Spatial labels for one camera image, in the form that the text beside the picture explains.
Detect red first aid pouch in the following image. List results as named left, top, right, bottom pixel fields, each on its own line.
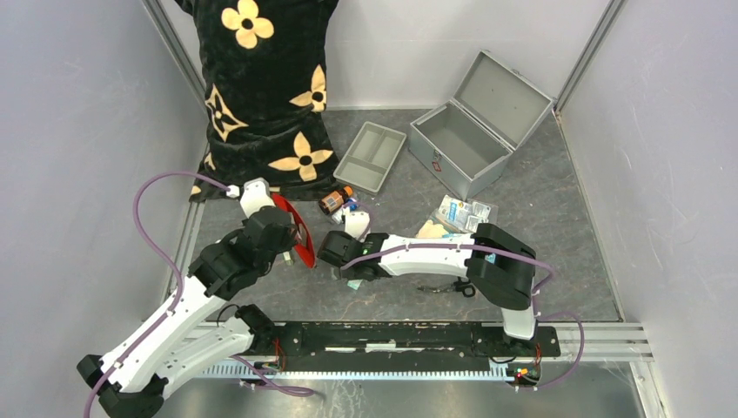
left=272, top=192, right=317, bottom=269

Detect amber pill bottle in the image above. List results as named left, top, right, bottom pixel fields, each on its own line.
left=319, top=185, right=353, bottom=215

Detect silver metal case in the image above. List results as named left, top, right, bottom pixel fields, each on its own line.
left=409, top=50, right=556, bottom=200

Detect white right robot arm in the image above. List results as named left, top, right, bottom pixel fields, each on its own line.
left=317, top=223, right=542, bottom=355

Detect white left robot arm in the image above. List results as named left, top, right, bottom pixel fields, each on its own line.
left=77, top=206, right=299, bottom=417

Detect grey plastic divider tray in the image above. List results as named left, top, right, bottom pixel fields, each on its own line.
left=333, top=121, right=407, bottom=195

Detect clear bag of wipes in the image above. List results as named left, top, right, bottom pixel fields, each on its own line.
left=432, top=195, right=499, bottom=233

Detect black floral velvet cloth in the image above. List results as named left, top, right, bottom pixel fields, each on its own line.
left=179, top=0, right=339, bottom=202

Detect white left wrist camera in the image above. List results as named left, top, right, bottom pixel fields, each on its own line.
left=225, top=178, right=276, bottom=218

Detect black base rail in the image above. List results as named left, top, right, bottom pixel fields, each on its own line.
left=245, top=321, right=561, bottom=373

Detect black handled scissors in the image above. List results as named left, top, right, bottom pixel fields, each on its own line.
left=417, top=277, right=476, bottom=298

